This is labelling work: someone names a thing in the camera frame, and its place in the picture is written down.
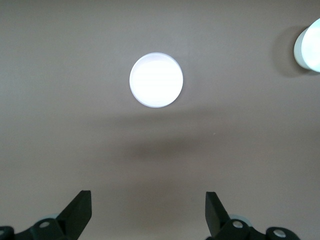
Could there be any pink bowl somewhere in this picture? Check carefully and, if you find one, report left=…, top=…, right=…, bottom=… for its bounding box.
left=129, top=51, right=184, bottom=109

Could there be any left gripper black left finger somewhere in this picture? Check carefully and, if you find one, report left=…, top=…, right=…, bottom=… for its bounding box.
left=0, top=190, right=92, bottom=240

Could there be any brown table cover sheet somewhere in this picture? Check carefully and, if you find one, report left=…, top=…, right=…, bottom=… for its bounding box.
left=0, top=0, right=320, bottom=240

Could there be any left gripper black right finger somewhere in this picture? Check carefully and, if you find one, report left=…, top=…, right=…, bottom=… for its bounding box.
left=205, top=191, right=300, bottom=240

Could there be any white bowl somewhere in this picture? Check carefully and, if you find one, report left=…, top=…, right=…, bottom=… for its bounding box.
left=293, top=18, right=320, bottom=74

